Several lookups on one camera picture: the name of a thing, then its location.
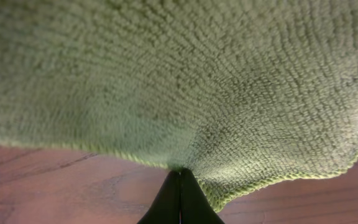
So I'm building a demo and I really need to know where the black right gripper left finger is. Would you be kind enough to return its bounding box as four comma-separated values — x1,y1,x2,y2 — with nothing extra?
138,171,180,224

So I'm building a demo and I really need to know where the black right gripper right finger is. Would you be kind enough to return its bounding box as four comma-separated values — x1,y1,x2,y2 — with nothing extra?
180,169,224,224

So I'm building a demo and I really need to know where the light green microfiber cloth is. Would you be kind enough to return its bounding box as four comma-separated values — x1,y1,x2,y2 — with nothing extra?
0,0,358,211

